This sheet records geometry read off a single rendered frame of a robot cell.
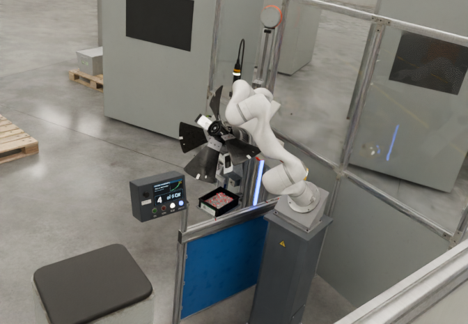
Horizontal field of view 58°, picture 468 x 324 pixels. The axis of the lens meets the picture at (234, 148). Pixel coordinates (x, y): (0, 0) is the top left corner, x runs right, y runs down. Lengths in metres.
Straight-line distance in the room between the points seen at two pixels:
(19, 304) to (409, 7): 4.36
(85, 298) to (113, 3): 5.20
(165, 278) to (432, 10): 3.64
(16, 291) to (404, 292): 3.06
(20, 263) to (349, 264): 2.46
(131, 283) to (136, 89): 5.21
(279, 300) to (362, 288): 0.76
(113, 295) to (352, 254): 3.05
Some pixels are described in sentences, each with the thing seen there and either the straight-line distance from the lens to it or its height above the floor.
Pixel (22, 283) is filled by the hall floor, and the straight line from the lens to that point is 3.48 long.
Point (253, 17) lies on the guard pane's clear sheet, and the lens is 3.61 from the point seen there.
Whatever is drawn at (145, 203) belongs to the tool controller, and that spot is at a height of 1.16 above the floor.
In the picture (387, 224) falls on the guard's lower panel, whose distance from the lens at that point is 2.96.
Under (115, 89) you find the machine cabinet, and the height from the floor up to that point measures 0.47.
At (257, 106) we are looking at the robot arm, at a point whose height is 1.67.
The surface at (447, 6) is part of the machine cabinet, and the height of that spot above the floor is 2.01.
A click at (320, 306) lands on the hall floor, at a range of 3.41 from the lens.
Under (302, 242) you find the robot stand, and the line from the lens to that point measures 2.45.
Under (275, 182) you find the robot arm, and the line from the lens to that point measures 2.10.
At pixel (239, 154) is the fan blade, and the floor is 1.16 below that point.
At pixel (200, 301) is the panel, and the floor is 0.22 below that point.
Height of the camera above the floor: 2.36
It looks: 26 degrees down
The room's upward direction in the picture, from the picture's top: 8 degrees clockwise
